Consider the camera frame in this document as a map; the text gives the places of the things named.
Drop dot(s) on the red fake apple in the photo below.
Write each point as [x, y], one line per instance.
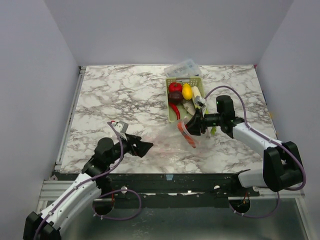
[175, 87]

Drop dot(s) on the green perforated plastic basket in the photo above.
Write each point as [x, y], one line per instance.
[192, 81]

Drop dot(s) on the dark purple fake food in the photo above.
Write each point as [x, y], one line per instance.
[175, 97]

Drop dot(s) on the orange fake carrot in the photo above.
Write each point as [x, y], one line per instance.
[183, 130]

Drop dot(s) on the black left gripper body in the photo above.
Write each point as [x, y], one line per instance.
[128, 148]

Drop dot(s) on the yellow fake pepper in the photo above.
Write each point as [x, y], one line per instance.
[187, 92]

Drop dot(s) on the clear plastic organizer box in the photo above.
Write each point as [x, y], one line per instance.
[187, 68]

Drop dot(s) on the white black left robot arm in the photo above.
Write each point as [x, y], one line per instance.
[51, 222]

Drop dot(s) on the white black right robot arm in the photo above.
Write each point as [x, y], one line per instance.
[281, 162]

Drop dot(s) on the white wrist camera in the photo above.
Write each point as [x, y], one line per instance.
[121, 127]
[199, 102]

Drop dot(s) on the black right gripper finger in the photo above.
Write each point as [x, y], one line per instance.
[197, 119]
[195, 129]

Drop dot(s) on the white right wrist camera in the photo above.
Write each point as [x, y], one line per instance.
[199, 102]

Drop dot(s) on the clear zip top bag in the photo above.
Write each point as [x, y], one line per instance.
[170, 145]

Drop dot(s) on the green fake vegetable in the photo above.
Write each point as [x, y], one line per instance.
[196, 91]

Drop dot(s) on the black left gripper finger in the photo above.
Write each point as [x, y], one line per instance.
[133, 140]
[141, 148]

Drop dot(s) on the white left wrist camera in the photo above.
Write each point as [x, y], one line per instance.
[121, 127]

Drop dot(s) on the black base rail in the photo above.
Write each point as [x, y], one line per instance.
[178, 190]

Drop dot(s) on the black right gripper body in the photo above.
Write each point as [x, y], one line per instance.
[200, 122]

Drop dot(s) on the red fake chili pepper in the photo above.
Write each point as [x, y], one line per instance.
[175, 109]

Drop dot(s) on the grey fake fish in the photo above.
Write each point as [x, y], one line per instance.
[189, 106]

